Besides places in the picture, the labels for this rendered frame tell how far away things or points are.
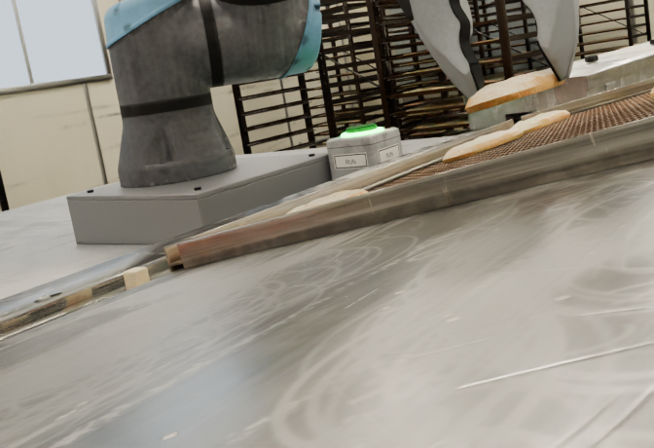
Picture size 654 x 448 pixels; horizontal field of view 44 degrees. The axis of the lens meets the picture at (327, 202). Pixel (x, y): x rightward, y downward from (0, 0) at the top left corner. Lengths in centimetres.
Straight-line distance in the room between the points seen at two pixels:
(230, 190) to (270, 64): 20
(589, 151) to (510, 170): 3
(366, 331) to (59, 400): 8
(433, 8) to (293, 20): 61
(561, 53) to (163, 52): 67
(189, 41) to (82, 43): 518
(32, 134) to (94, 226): 482
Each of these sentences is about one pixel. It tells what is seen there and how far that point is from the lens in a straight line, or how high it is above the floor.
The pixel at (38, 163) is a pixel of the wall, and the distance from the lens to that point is 585.
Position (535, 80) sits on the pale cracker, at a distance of 39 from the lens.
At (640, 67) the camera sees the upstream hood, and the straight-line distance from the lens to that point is 137.
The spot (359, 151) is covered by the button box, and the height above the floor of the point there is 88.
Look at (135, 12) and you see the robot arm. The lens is 102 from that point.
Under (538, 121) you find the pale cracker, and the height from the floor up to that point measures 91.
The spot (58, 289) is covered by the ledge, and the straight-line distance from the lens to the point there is 62.
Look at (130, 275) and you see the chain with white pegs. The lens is 58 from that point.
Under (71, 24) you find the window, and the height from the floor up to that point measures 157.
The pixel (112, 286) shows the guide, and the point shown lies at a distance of 61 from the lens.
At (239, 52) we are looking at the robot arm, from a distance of 102.
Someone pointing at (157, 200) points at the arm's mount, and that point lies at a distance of 93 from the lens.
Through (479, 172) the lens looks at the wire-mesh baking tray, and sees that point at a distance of 35.
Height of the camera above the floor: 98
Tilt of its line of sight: 9 degrees down
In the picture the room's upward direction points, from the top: 10 degrees counter-clockwise
